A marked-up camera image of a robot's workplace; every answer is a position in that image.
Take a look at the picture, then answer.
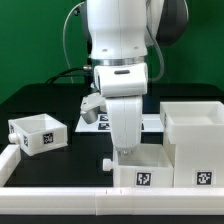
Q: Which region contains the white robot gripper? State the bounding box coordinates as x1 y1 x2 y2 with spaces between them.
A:
106 96 142 152

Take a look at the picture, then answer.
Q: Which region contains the white drawer box with knob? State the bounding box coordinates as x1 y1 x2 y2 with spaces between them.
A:
103 144 173 188

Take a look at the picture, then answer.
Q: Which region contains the white drawer cabinet housing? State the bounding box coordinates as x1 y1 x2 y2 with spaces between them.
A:
160 101 224 188

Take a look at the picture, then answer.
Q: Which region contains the white drawer box without knob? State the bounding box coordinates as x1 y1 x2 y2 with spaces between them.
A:
8 114 68 156

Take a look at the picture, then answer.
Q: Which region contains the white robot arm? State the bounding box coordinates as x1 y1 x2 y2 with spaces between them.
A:
84 0 189 152

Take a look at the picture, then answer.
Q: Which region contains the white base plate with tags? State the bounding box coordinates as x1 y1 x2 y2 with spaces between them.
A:
75 114 164 133

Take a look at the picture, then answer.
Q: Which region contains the black cable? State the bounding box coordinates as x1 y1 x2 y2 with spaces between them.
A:
44 65 98 84

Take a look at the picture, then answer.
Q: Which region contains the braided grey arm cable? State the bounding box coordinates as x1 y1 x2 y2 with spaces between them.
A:
145 0 166 83

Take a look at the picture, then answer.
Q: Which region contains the white front fence rail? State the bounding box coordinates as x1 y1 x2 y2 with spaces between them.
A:
0 187 224 215

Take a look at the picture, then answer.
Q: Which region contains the white fence rail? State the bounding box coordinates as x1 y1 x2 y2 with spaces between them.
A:
0 144 21 187
0 187 224 215

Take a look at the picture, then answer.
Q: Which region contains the white left fence rail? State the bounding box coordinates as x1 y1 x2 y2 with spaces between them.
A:
0 144 21 187

